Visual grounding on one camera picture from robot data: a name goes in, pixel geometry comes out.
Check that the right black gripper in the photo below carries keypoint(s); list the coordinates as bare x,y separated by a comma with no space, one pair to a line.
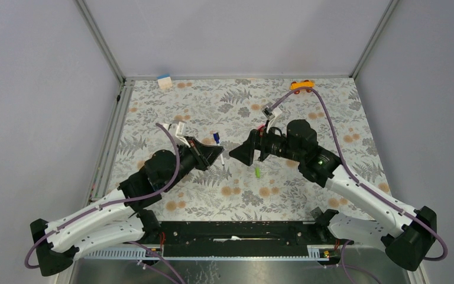
245,152

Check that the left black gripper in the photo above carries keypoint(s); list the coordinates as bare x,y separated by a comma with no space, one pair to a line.
204,155

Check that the white pen with blue tip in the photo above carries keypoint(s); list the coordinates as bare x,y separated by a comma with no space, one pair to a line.
221,157

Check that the blue pen cap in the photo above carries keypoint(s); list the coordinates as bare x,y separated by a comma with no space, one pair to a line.
216,138

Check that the bright green pen cap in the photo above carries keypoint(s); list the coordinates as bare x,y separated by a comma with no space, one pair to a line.
257,172

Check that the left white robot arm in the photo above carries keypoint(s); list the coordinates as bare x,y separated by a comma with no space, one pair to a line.
121,215

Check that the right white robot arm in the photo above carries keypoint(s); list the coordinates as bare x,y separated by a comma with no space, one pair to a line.
404,233

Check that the floral patterned table mat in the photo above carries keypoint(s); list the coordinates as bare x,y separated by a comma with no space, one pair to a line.
232,107

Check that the orange toy car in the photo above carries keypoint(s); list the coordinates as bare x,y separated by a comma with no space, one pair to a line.
304,85

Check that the white block with blue top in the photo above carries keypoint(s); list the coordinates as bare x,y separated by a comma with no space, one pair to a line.
164,82

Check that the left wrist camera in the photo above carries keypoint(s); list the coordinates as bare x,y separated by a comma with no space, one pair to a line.
176,130

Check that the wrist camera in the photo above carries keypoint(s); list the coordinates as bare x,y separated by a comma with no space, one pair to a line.
176,130
271,114

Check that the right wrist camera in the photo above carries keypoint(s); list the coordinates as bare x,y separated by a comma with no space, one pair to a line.
271,114

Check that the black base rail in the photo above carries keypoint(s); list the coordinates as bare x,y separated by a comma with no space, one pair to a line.
240,239

